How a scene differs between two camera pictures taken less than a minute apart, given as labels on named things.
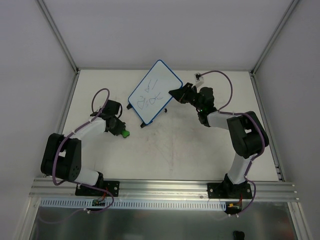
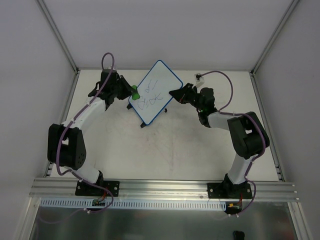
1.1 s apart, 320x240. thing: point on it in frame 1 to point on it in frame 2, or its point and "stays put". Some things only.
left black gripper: [119, 128] to [120, 87]
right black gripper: [188, 92] stays put
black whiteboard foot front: [143, 124] stays put
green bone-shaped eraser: [125, 133] to [135, 95]
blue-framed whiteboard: [152, 95] stays put
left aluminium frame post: [59, 36] stays put
